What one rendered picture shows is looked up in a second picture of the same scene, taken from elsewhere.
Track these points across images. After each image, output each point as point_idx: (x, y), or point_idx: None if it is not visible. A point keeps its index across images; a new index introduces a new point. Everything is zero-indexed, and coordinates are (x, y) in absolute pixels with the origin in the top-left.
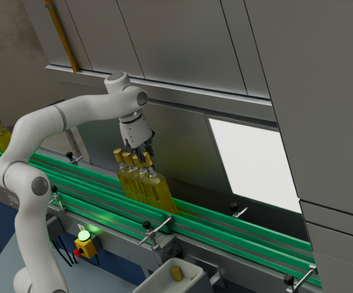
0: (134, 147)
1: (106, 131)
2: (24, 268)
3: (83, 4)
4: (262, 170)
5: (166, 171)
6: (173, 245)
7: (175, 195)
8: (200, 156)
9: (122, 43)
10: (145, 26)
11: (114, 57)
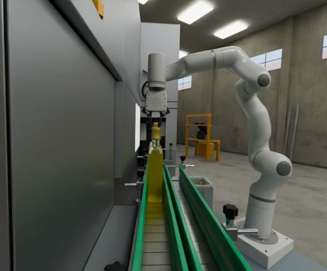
0: (164, 111)
1: (92, 154)
2: (277, 154)
3: None
4: (137, 129)
5: (127, 162)
6: None
7: (118, 200)
8: (133, 132)
9: (121, 33)
10: (127, 33)
11: (116, 39)
